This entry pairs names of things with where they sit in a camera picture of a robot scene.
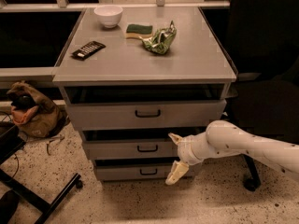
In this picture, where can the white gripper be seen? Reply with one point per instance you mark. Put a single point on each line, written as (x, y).
(184, 149)

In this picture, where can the grey drawer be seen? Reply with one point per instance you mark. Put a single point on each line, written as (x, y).
(133, 172)
(130, 149)
(144, 115)

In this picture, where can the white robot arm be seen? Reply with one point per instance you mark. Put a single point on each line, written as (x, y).
(224, 139)

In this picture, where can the grey top drawer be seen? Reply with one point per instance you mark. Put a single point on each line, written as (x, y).
(144, 115)

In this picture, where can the grey bottom drawer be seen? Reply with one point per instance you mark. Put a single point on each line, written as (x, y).
(133, 172)

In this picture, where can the grey drawer cabinet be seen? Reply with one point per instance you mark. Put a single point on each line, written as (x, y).
(194, 69)

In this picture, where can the crumpled green chip bag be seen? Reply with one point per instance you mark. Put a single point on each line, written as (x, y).
(162, 40)

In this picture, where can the pliers on floor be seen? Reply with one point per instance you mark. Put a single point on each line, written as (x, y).
(49, 141)

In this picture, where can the green yellow sponge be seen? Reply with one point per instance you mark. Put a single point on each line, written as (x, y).
(138, 31)

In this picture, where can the black remote control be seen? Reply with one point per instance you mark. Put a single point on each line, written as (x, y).
(87, 50)

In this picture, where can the brown backpack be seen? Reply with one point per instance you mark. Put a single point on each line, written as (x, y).
(33, 112)

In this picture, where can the white bowl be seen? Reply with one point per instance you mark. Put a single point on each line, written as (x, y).
(108, 15)

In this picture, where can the black office chair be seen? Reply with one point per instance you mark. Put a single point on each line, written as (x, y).
(262, 37)

